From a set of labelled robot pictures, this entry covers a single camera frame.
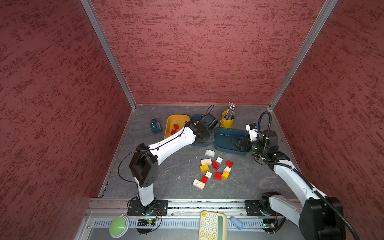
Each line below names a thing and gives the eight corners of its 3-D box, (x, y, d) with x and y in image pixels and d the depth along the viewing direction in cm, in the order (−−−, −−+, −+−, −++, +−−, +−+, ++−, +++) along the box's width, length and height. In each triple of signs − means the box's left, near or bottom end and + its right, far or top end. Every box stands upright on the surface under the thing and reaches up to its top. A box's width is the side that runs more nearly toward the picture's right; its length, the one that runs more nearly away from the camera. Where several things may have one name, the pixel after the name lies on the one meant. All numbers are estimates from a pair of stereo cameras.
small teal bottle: (152, 134, 105) (149, 127, 98) (154, 125, 110) (151, 118, 103) (160, 134, 105) (158, 127, 98) (162, 125, 110) (160, 118, 103)
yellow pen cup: (220, 129, 108) (222, 119, 99) (219, 120, 113) (221, 110, 104) (232, 129, 108) (236, 119, 99) (231, 120, 113) (234, 110, 104)
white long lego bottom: (192, 184, 84) (191, 183, 82) (194, 179, 86) (194, 177, 84) (203, 190, 82) (203, 189, 80) (205, 184, 84) (205, 183, 82)
